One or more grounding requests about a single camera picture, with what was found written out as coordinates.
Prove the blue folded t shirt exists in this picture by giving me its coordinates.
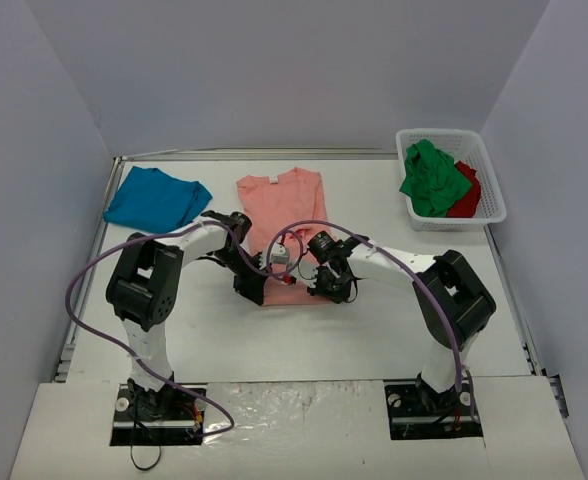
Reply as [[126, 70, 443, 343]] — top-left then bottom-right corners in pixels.
[[103, 167, 213, 234]]

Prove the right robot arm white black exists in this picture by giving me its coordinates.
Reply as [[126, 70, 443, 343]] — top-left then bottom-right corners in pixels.
[[308, 232, 497, 413]]

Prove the red t shirt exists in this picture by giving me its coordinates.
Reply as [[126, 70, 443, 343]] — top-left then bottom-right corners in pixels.
[[446, 161, 482, 218]]

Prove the purple cable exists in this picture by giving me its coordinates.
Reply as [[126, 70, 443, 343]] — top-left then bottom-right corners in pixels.
[[64, 221, 270, 437], [264, 219, 476, 419]]

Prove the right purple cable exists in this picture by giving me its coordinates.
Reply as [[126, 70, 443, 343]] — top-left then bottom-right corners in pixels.
[[264, 219, 476, 419]]

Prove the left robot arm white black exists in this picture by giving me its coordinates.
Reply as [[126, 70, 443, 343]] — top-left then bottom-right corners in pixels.
[[106, 210, 266, 418]]

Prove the white plastic basket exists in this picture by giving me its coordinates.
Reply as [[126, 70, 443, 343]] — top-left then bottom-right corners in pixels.
[[395, 128, 507, 231]]

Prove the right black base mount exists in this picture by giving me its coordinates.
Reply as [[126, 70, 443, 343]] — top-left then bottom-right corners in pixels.
[[384, 380, 483, 441]]

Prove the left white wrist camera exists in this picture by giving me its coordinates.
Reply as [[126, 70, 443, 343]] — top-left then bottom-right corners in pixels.
[[268, 243, 291, 269]]

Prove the green t shirt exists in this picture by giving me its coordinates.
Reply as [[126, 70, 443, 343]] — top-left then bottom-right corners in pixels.
[[400, 139, 471, 218]]

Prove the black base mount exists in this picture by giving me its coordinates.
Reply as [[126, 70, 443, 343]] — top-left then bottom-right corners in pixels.
[[109, 384, 205, 447], [384, 380, 483, 441]]

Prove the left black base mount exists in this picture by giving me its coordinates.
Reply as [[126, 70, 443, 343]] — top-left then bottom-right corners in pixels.
[[109, 384, 205, 447]]

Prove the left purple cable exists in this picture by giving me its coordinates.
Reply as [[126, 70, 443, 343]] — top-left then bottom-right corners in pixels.
[[64, 221, 270, 437]]

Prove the pink t shirt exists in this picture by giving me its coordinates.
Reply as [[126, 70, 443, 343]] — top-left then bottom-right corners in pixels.
[[236, 167, 329, 307]]

